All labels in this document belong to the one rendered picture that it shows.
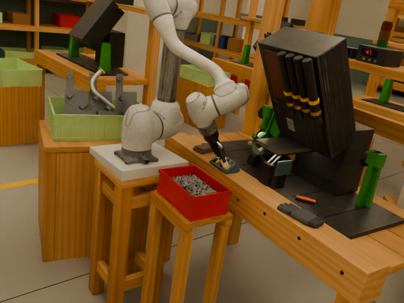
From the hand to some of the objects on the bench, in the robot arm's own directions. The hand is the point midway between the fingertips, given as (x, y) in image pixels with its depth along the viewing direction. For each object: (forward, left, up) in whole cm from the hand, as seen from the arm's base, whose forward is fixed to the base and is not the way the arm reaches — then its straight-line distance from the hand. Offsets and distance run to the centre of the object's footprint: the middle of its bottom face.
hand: (223, 161), depth 212 cm
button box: (+5, +6, -10) cm, 13 cm away
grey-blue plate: (+20, -22, -8) cm, 30 cm away
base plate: (+36, -12, -9) cm, 39 cm away
